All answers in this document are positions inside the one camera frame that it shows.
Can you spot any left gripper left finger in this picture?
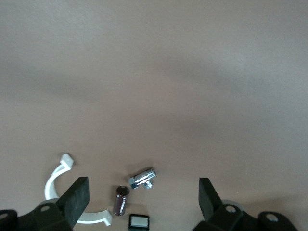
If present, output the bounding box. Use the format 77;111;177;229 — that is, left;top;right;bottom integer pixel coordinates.
0;177;90;231

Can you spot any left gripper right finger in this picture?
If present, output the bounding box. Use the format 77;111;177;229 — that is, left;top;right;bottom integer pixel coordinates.
198;177;298;231

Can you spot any brown cylindrical part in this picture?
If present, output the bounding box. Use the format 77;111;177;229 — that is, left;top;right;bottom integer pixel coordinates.
113;185;131;217

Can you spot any chrome metal fitting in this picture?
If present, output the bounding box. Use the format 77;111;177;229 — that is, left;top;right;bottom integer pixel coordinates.
128;166;157;191

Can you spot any white curved plastic bracket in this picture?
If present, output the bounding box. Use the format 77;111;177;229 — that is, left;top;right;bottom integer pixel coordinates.
44;153;114;227

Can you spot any black switch with white face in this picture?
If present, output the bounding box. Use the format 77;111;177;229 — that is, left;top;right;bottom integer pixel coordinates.
127;213;152;231

